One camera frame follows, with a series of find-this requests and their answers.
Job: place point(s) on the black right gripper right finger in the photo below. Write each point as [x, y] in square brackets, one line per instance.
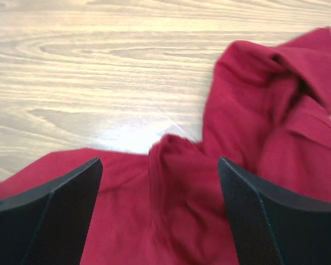
[271, 224]

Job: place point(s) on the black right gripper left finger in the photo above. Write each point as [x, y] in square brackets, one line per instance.
[49, 224]

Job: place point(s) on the dark red t shirt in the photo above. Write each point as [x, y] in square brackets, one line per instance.
[269, 111]

